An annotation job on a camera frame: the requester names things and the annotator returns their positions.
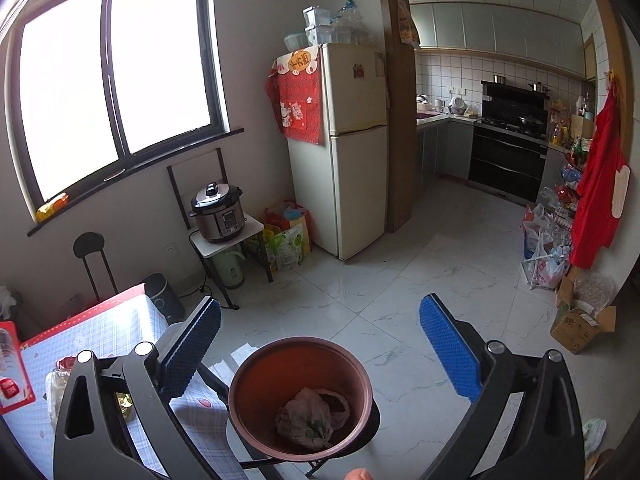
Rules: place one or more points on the yellow snack packet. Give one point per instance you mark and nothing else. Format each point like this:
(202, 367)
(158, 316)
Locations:
(52, 206)

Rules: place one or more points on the red clear-window box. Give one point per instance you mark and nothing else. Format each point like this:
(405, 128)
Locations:
(10, 390)

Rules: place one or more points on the grey kitchen cabinets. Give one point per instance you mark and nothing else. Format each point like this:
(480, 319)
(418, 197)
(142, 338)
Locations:
(500, 30)
(445, 147)

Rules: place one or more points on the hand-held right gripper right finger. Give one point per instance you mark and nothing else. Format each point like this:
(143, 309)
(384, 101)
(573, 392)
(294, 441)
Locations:
(450, 350)

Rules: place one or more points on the white plastic bag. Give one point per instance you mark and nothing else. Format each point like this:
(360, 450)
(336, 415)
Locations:
(7, 302)

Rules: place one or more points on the small white side table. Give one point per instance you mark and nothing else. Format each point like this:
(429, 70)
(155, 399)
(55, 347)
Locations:
(250, 227)

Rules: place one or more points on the yellow hanging packet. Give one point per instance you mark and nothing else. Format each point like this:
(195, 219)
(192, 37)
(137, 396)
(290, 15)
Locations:
(407, 22)

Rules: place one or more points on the black round-back chair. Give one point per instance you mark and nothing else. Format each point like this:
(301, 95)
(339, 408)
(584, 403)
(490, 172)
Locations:
(89, 245)

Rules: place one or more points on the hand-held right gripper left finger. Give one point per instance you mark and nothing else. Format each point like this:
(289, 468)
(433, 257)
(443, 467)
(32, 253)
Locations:
(195, 350)

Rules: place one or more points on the black framed window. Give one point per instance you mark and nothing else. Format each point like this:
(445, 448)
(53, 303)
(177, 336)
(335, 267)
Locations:
(65, 85)

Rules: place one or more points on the crumpled clear plastic bag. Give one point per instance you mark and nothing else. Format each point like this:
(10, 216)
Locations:
(305, 420)

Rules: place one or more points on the white plastic storage boxes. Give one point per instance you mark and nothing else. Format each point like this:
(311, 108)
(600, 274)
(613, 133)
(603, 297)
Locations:
(317, 25)

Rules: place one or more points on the cream two-door fridge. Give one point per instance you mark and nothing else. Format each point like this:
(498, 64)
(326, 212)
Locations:
(350, 160)

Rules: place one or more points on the open cardboard box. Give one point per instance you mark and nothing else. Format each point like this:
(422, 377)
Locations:
(580, 332)

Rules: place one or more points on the red printed cloth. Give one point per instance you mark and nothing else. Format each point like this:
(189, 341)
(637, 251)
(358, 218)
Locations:
(300, 95)

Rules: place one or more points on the red hanging apron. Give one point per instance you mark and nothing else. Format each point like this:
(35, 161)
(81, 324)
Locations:
(600, 185)

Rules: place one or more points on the black built-in stove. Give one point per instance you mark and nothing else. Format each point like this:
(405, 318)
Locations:
(505, 160)

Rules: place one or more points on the brown plastic bin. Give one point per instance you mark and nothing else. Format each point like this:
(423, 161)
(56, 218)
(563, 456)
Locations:
(270, 375)

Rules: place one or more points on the grey lower kitchen cabinets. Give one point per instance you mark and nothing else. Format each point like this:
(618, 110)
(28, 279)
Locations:
(445, 147)

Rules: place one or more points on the pale green plastic bag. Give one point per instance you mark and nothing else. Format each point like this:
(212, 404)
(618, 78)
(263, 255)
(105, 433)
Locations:
(594, 437)

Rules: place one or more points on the black round appliance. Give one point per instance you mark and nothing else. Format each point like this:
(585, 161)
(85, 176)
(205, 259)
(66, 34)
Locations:
(162, 300)

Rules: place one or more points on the wall socket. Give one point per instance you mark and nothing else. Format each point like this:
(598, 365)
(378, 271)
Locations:
(170, 250)

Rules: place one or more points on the silver electric pressure cooker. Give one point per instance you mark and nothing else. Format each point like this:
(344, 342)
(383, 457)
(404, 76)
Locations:
(220, 220)

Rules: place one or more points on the black range hood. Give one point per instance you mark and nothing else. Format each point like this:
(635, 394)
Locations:
(515, 102)

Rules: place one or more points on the blue checked tablecloth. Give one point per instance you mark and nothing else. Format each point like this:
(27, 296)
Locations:
(115, 320)

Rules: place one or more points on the clear plastic bag on fridge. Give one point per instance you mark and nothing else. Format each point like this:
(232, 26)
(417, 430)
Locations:
(352, 22)

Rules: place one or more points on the black metal frame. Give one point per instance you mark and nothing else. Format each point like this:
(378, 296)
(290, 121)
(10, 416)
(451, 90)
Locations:
(172, 185)

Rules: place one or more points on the grey upper kitchen cabinets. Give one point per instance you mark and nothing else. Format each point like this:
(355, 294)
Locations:
(500, 30)

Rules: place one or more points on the pale green kettle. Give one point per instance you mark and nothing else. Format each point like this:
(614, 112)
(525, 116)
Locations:
(227, 272)

